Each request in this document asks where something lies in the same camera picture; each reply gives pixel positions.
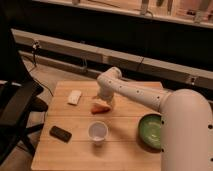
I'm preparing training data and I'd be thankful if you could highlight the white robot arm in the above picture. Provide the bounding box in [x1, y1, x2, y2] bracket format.
[97, 67, 213, 171]

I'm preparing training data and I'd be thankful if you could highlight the white sponge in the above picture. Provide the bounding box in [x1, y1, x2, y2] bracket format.
[68, 90, 82, 105]

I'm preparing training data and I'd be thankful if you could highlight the black rectangular sponge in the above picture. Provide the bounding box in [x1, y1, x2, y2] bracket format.
[49, 126, 72, 142]

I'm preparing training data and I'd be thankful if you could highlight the white paper cup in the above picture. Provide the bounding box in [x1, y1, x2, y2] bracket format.
[88, 121, 108, 146]

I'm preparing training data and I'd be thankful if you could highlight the green bowl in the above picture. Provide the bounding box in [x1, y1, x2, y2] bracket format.
[138, 113, 161, 150]

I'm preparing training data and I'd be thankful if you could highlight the black office chair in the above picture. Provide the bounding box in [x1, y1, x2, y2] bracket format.
[0, 19, 48, 165]

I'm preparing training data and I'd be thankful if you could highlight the black cable on floor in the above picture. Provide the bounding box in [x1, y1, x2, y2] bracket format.
[20, 43, 54, 98]

